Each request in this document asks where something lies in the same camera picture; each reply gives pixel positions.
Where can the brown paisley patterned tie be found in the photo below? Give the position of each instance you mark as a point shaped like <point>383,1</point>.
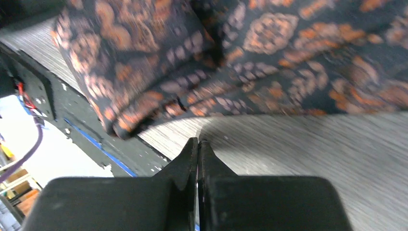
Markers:
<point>141,63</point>

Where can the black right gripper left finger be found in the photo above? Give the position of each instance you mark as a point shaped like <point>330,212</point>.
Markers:
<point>163,202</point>

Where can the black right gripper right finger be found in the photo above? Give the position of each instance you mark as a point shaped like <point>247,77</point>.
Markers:
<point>232,202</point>

